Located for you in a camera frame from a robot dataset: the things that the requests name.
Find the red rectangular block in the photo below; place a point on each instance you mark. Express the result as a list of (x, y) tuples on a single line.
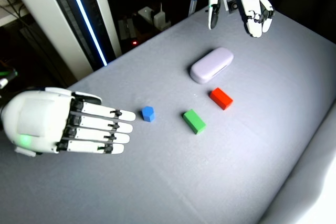
[(220, 97)]

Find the small white box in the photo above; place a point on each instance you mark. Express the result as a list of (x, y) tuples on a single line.
[(145, 13)]

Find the white column with blue light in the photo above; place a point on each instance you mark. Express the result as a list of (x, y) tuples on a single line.
[(44, 11)]

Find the white shelf board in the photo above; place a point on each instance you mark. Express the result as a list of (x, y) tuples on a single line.
[(10, 15)]

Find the green rectangular block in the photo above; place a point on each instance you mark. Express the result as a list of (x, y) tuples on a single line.
[(193, 120)]

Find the grey table cloth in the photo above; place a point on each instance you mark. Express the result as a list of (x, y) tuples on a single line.
[(157, 182)]

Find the lavender glasses case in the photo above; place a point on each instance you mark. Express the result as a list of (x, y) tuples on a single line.
[(211, 65)]

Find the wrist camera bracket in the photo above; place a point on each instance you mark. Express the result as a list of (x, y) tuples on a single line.
[(231, 5)]

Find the blue hexagonal block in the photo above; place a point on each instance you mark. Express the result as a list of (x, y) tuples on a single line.
[(148, 113)]

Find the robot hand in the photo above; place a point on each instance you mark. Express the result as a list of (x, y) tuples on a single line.
[(253, 9), (39, 119)]

